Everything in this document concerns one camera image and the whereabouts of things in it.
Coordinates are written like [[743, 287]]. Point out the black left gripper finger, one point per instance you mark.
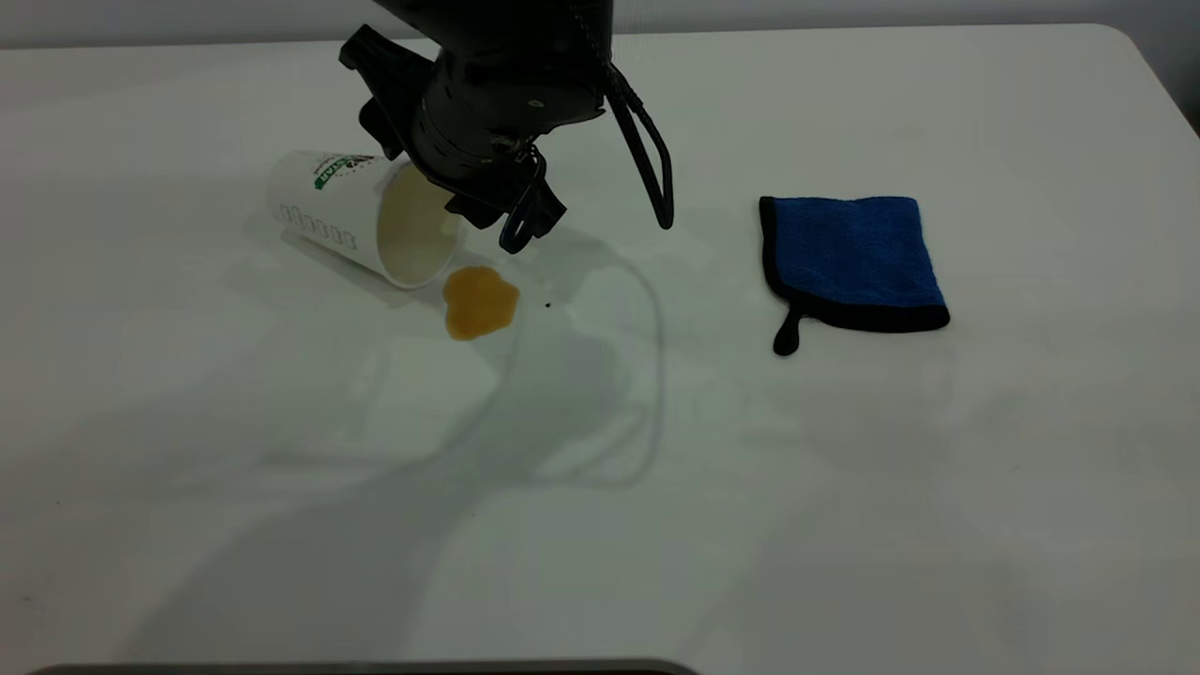
[[392, 84], [520, 211]]

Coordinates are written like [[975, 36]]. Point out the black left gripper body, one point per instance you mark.
[[502, 108]]

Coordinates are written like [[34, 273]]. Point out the white paper coffee cup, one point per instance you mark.
[[328, 202]]

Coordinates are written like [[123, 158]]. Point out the blue cloth with black trim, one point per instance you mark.
[[853, 251]]

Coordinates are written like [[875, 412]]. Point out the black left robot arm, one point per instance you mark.
[[506, 23]]

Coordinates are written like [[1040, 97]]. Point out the brown liquid spill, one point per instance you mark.
[[478, 302]]

